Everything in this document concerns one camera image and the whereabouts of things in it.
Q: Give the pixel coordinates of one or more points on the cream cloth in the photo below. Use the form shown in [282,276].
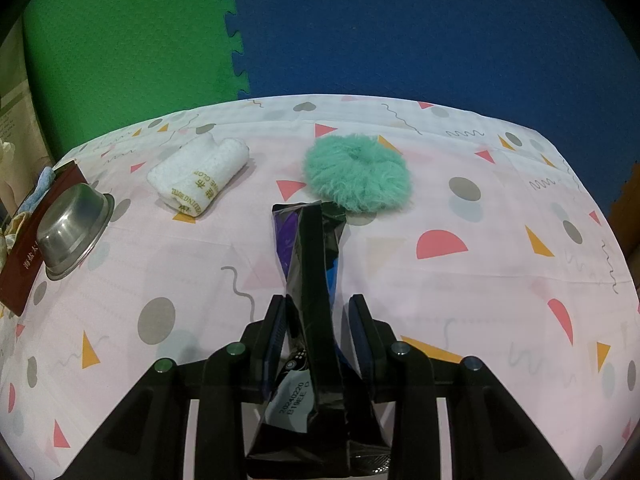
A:
[12,232]

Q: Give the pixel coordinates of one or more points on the light blue cloth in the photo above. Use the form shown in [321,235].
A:
[42,180]

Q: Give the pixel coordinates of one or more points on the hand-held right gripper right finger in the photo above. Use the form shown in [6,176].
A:
[362,340]

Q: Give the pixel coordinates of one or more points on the black and purple packet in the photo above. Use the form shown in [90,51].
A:
[310,285]

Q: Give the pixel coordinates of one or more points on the red and gold tin box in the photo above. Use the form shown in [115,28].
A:
[25,270]

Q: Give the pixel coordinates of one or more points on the stainless steel bowl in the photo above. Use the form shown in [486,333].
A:
[70,230]

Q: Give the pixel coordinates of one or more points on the green foam mat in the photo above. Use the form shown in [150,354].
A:
[125,50]

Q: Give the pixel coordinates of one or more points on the blue foam mat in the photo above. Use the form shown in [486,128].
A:
[425,30]

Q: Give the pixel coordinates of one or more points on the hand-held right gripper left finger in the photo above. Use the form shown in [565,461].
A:
[277,340]

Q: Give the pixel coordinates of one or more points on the white towel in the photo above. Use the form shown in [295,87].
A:
[200,170]

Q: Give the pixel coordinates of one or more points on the brown cardboard box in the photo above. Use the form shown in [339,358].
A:
[625,210]

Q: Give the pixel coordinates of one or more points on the teal fluffy scrunchie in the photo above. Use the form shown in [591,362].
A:
[357,175]

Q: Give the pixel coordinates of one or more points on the pink printed tablecloth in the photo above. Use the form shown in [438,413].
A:
[200,270]

